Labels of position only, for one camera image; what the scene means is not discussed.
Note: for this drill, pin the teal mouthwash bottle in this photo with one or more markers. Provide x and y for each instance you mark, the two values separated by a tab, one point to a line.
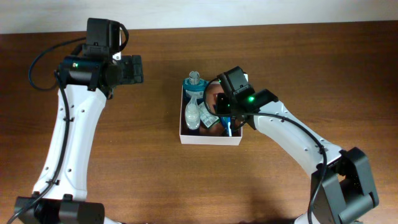
194	86

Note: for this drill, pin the white cardboard box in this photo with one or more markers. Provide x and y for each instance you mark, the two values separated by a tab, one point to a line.
216	135

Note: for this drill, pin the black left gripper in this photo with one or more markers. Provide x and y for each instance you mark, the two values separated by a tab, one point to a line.
133	68

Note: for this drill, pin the green white soap packet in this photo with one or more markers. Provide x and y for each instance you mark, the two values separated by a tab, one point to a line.
206	117

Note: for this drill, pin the blue white toothbrush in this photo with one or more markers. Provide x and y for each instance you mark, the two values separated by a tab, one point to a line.
227	123

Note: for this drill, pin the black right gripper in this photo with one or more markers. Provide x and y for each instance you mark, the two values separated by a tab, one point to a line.
221	107

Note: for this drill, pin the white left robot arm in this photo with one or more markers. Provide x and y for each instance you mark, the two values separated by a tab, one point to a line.
85	81

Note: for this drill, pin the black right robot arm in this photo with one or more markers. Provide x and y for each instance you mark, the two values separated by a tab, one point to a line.
342	186

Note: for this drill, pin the clear foam pump bottle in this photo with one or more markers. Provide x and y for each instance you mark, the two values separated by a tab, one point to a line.
192	114

